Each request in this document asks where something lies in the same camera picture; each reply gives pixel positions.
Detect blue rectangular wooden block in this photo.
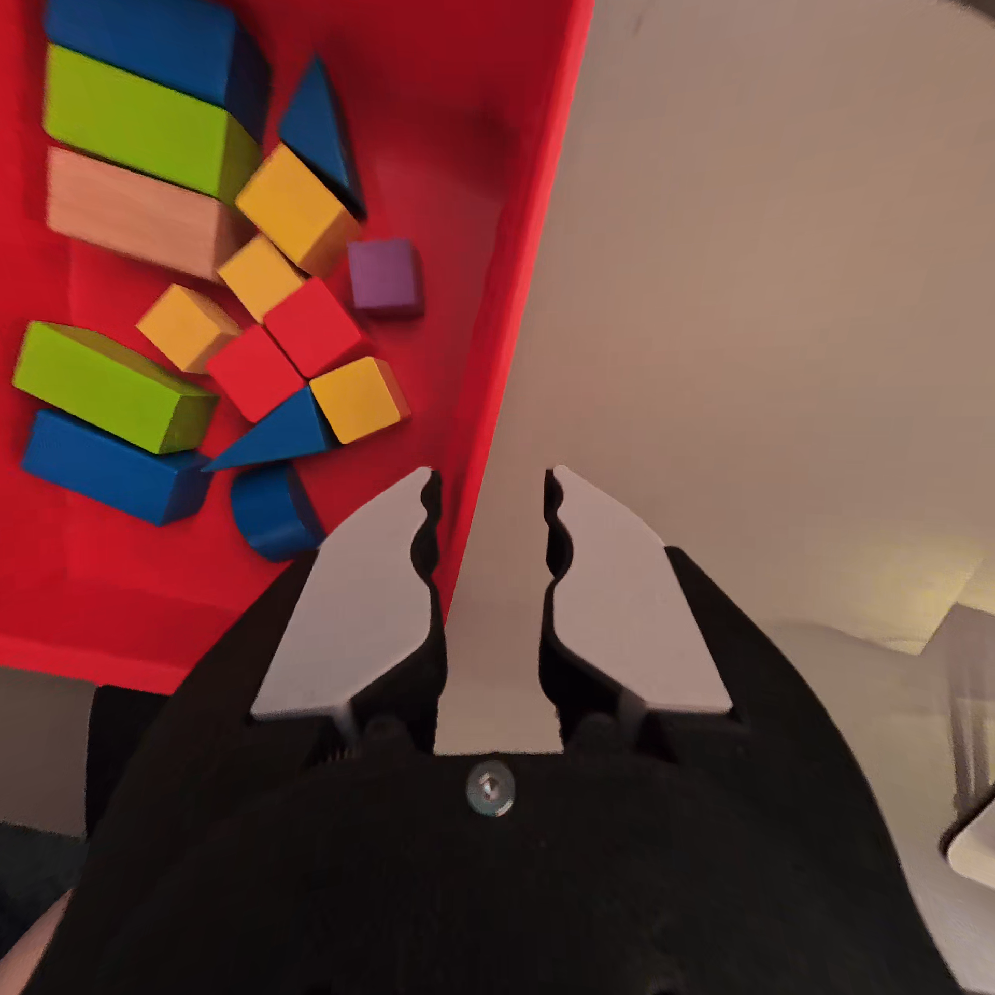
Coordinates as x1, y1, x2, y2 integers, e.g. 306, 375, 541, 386
42, 0, 273, 143
21, 409, 213, 528
201, 386, 336, 474

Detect beige long wooden block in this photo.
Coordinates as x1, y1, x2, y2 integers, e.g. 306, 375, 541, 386
47, 146, 254, 281

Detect green wooden block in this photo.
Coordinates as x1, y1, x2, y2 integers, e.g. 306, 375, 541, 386
42, 44, 262, 205
11, 320, 221, 457

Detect orange wooden cube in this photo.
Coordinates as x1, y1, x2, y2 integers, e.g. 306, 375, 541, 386
235, 143, 363, 278
217, 235, 306, 324
136, 283, 243, 375
308, 355, 412, 446

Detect small blue triangle block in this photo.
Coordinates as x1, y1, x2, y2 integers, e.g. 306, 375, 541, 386
277, 54, 368, 220

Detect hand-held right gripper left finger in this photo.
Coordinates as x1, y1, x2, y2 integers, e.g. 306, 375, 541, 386
249, 466, 449, 747

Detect purple wooden cube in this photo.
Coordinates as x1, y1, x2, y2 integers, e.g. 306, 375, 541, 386
347, 238, 427, 320

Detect red plastic bin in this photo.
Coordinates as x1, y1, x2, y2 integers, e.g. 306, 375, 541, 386
0, 0, 597, 697

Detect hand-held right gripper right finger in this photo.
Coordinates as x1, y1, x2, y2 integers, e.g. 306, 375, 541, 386
539, 465, 735, 743

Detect blue half-round wooden block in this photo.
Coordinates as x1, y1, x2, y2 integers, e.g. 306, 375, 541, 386
230, 463, 326, 563

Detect person's right forearm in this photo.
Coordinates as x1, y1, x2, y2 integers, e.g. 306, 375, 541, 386
0, 892, 73, 995

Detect clear glass dish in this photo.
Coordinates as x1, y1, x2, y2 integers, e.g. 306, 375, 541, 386
921, 605, 995, 817

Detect red wooden cube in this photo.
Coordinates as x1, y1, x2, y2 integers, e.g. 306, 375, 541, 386
263, 277, 365, 380
205, 324, 306, 425

